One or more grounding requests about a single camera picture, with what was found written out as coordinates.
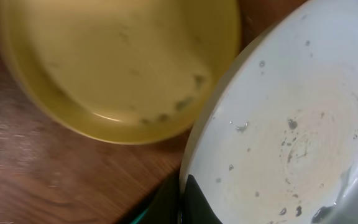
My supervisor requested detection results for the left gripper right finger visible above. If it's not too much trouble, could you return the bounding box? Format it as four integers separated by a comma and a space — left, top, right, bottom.
181, 174, 222, 224

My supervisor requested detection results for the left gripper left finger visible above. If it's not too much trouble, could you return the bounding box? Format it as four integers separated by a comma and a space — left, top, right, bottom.
136, 174, 179, 224

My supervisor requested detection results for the light blue plate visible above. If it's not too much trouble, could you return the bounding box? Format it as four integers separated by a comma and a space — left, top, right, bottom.
180, 0, 358, 224

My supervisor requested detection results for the yellow green plate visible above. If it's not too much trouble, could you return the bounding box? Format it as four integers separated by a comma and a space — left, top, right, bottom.
0, 0, 241, 144

